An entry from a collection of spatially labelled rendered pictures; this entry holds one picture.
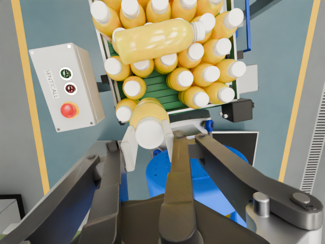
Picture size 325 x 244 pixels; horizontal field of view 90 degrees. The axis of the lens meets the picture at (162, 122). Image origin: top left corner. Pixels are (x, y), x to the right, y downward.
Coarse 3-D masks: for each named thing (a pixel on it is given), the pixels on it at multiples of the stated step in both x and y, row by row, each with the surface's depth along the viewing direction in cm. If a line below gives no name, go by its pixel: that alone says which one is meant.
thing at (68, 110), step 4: (64, 104) 39; (68, 104) 39; (60, 108) 39; (64, 108) 39; (68, 108) 39; (72, 108) 39; (64, 112) 39; (68, 112) 39; (72, 112) 39; (64, 116) 40; (68, 116) 40; (72, 116) 40
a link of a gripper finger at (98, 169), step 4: (120, 148) 16; (104, 156) 15; (100, 160) 14; (104, 160) 14; (124, 160) 16; (100, 164) 14; (124, 164) 15; (96, 168) 14; (100, 168) 14; (92, 172) 14; (96, 172) 14; (100, 172) 14; (92, 176) 14; (96, 176) 14; (100, 176) 14
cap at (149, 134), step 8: (144, 120) 22; (152, 120) 21; (136, 128) 21; (144, 128) 21; (152, 128) 21; (160, 128) 21; (136, 136) 21; (144, 136) 21; (152, 136) 21; (160, 136) 21; (144, 144) 21; (152, 144) 21; (160, 144) 22
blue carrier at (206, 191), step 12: (156, 156) 54; (168, 156) 52; (240, 156) 45; (156, 168) 46; (168, 168) 45; (192, 168) 43; (156, 180) 41; (204, 180) 38; (156, 192) 39; (204, 192) 34; (216, 192) 34; (204, 204) 34; (216, 204) 34; (228, 204) 35
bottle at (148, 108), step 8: (144, 104) 26; (152, 104) 26; (160, 104) 31; (136, 112) 25; (144, 112) 24; (152, 112) 24; (160, 112) 25; (136, 120) 24; (160, 120) 24; (168, 120) 26
